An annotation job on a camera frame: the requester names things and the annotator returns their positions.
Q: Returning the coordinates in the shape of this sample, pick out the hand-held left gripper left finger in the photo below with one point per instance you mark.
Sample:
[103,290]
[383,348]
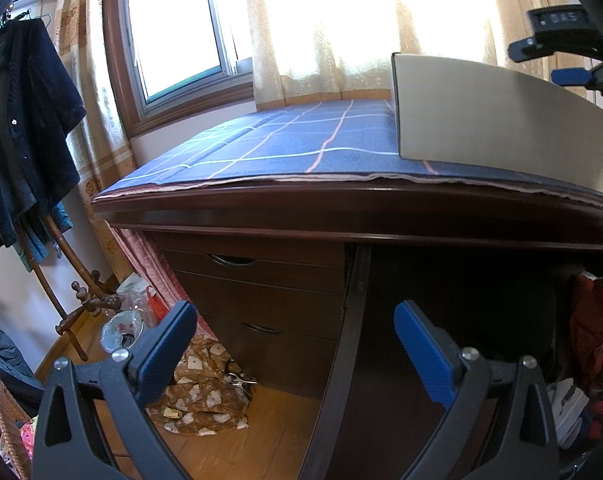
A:
[166,350]

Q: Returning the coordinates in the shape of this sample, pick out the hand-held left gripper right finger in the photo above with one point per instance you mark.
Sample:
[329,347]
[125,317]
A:
[426,355]

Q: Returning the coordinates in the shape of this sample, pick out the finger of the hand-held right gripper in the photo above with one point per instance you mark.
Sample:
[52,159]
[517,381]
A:
[524,49]
[571,76]

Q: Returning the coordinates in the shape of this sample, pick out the white cardboard box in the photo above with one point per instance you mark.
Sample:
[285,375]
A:
[481,120]

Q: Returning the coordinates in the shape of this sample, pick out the wide wooden desk drawer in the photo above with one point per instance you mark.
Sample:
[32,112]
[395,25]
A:
[341,360]

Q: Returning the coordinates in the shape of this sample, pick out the white underwear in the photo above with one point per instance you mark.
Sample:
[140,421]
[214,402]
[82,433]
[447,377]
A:
[569,410]

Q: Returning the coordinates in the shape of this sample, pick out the red plastic bag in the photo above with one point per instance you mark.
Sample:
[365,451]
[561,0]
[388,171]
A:
[156,307]

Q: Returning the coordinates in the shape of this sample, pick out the small waste bin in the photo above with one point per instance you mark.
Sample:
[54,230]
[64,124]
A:
[121,332]

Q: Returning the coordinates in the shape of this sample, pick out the brown printed cloth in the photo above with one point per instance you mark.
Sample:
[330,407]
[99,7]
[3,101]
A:
[201,395]

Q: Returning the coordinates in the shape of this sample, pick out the white green plastic bag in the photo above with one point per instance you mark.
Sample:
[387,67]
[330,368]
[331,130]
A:
[134,290]

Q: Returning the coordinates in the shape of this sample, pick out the metal clip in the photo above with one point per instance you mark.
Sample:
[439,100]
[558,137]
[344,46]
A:
[239,381]

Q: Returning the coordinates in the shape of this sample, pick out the wooden coat rack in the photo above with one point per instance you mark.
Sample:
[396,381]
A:
[36,280]

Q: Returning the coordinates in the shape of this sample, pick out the grey padded jacket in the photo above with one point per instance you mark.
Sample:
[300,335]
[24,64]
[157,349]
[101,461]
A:
[6,365]

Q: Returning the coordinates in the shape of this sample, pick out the teal garment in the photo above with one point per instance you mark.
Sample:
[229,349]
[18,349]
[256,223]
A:
[39,247]

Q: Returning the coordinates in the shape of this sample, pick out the pink floral cloth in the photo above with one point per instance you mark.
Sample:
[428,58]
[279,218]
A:
[24,437]

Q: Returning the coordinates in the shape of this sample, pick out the cream patterned curtain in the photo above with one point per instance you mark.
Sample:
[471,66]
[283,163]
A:
[356,25]
[99,125]

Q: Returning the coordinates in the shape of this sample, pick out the dark red garment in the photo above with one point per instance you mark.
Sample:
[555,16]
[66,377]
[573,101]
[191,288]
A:
[596,330]

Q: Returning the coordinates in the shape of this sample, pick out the dark wooden desk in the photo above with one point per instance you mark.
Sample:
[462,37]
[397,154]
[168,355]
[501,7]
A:
[281,215]

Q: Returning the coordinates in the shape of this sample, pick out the navy red garment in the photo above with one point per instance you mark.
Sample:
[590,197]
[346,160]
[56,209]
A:
[601,420]

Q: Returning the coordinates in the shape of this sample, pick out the blue plaid tablecloth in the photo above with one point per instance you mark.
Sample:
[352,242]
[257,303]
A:
[281,145]

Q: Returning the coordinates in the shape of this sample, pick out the dark coat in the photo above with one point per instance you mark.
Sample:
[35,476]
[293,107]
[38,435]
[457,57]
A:
[21,125]

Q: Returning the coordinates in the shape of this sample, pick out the wooden framed window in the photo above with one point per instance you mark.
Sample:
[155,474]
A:
[181,25]

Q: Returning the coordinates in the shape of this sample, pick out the small pedestal drawer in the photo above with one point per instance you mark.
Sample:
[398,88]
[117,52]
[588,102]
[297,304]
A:
[291,365]
[281,300]

